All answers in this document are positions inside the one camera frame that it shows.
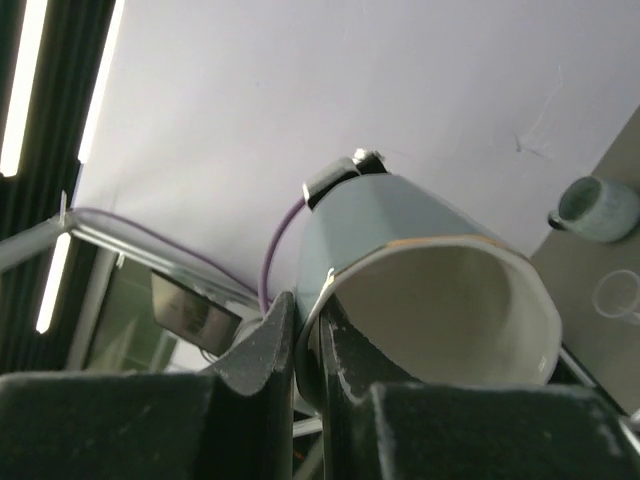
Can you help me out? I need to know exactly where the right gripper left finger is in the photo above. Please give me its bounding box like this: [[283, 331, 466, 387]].
[[1, 292, 295, 479]]

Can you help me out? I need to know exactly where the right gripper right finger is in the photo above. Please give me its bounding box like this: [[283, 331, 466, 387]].
[[318, 300, 639, 479]]

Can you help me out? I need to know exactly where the grey-blue ceramic mug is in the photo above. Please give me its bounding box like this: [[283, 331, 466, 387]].
[[295, 174, 562, 404]]

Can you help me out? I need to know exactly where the clear glass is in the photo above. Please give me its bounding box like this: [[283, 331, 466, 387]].
[[592, 269, 639, 325]]

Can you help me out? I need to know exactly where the pale speckled ceramic mug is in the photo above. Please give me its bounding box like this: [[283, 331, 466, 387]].
[[547, 176, 639, 243]]

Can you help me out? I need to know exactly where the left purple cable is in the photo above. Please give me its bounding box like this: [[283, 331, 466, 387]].
[[69, 197, 306, 309]]

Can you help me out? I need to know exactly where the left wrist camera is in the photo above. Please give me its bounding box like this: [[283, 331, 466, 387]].
[[302, 148, 389, 210]]

